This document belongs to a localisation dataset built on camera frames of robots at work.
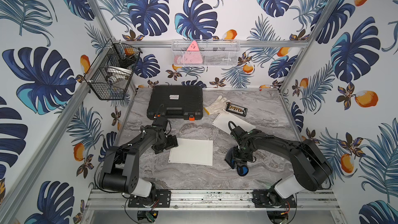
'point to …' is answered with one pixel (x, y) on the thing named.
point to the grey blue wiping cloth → (241, 166)
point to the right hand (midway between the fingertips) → (236, 160)
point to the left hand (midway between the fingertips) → (170, 145)
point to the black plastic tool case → (176, 102)
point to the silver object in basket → (116, 74)
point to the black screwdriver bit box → (237, 109)
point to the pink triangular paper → (192, 55)
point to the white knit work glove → (217, 106)
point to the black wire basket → (119, 55)
